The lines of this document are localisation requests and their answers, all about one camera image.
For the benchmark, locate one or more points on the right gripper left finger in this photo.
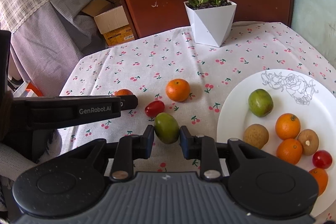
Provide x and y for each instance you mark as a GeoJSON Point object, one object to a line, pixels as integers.
{"type": "Point", "coordinates": [128, 149]}

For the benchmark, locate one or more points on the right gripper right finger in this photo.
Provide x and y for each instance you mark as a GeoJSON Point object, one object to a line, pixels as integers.
{"type": "Point", "coordinates": [206, 150]}

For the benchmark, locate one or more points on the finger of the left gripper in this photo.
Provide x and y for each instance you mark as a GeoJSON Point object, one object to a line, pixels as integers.
{"type": "Point", "coordinates": [128, 102]}

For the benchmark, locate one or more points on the orange mandarin cloth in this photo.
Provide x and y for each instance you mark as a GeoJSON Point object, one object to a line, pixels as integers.
{"type": "Point", "coordinates": [123, 92]}

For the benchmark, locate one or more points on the red cherry tomato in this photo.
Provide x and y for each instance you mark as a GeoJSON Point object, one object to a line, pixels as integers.
{"type": "Point", "coordinates": [154, 108]}
{"type": "Point", "coordinates": [322, 159]}

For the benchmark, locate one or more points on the green jujube fruit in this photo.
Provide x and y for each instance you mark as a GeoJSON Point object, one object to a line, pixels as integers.
{"type": "Point", "coordinates": [166, 128]}

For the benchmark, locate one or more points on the orange mandarin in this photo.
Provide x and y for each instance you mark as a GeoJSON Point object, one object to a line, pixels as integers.
{"type": "Point", "coordinates": [178, 90]}

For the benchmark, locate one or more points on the white gloved left hand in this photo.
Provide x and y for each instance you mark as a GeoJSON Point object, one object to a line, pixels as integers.
{"type": "Point", "coordinates": [13, 164]}

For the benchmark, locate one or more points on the cherry print tablecloth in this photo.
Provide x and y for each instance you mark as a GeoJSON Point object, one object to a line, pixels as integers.
{"type": "Point", "coordinates": [268, 56]}

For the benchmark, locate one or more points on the brown longan fruit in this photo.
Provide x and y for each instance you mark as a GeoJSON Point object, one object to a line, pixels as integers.
{"type": "Point", "coordinates": [256, 135]}

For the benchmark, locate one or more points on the green jujube on plate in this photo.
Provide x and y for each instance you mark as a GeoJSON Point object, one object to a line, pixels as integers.
{"type": "Point", "coordinates": [260, 103]}

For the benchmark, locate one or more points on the cardboard box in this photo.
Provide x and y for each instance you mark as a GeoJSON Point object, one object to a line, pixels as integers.
{"type": "Point", "coordinates": [111, 21]}

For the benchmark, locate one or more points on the orange mandarin upper plate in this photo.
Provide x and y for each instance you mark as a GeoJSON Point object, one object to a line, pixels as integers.
{"type": "Point", "coordinates": [287, 126]}

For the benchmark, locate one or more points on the orange mandarin plate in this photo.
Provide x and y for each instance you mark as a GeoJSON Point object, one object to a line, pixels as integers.
{"type": "Point", "coordinates": [321, 177]}
{"type": "Point", "coordinates": [287, 126]}
{"type": "Point", "coordinates": [290, 150]}

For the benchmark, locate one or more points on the orange mandarin middle plate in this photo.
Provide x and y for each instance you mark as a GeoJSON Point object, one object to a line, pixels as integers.
{"type": "Point", "coordinates": [290, 150]}

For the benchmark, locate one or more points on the brown longan with stem scar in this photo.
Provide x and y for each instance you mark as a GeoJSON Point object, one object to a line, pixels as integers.
{"type": "Point", "coordinates": [309, 141]}

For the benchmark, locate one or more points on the white geometric plant pot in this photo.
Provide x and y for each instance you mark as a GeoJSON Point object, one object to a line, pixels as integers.
{"type": "Point", "coordinates": [211, 26]}

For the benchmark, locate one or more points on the red cherry tomato on plate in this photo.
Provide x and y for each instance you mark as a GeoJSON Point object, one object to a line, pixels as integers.
{"type": "Point", "coordinates": [322, 159]}

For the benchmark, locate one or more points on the orange mandarin right plate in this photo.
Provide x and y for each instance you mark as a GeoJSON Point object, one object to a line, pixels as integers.
{"type": "Point", "coordinates": [321, 177]}

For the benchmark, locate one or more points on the pale green sofa cushion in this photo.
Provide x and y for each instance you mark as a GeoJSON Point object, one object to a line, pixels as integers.
{"type": "Point", "coordinates": [314, 20]}

